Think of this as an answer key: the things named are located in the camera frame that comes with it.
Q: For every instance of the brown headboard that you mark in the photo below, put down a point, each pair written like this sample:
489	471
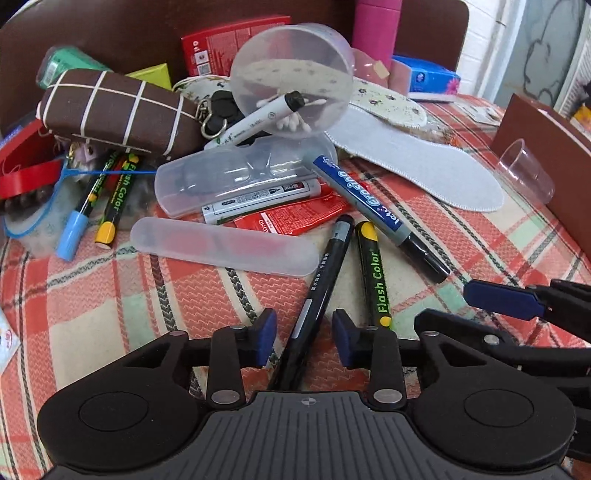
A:
138	27

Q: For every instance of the clear round plastic container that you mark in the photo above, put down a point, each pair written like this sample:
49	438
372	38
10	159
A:
277	69

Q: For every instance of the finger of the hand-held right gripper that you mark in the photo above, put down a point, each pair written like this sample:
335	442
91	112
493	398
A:
461	327
503	299

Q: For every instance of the brown checked pencil case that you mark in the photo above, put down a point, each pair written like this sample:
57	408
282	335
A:
115	110

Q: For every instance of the red box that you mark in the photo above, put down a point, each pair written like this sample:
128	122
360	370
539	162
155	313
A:
212	46

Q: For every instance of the pink translucent cup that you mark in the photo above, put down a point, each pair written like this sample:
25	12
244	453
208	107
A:
369	67

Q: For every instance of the pink bottle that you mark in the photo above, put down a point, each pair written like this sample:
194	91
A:
376	27

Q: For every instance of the clear long plastic case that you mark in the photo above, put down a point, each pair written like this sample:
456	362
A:
217	175

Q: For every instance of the dark brown cardboard box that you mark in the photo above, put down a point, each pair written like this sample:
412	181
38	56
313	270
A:
554	152

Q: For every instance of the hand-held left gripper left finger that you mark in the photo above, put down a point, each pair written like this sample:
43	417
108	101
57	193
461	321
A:
265	334

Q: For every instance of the white slatted cabinet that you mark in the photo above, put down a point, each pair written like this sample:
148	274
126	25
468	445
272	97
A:
579	55

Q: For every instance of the black key fob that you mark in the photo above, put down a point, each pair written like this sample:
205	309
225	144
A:
221	110

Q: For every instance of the clear plastic cup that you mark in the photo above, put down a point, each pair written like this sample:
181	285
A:
526	170

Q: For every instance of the blue-capped marker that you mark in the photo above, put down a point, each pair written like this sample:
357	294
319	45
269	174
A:
76	221

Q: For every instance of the small lime green box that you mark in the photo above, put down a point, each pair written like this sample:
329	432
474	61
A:
152	76

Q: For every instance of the red sachet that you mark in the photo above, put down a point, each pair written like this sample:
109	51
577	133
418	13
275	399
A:
300	217

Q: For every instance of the grey insole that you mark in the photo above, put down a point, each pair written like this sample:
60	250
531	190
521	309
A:
429	166

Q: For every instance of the frosted long case lid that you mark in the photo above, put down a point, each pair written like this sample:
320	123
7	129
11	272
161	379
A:
221	247

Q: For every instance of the red tape dispenser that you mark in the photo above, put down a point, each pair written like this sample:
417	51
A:
23	170

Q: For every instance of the white marker with black cap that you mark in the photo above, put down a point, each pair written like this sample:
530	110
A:
258	122

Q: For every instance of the checked blanket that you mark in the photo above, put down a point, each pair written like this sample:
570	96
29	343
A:
92	323

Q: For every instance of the blue and grey marker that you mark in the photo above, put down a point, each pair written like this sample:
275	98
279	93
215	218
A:
369	203

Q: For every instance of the yellow-capped black marker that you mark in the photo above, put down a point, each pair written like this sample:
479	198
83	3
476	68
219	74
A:
113	207
375	272

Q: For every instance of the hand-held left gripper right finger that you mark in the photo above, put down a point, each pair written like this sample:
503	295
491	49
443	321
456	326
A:
344	337

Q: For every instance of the printed insole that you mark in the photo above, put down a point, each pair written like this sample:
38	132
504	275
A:
392	108

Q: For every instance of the blue tissue pack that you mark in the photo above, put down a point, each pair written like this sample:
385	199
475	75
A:
429	78

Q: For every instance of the green can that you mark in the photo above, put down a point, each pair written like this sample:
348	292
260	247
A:
64	62

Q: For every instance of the white card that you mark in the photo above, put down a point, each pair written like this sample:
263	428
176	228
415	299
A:
5	339

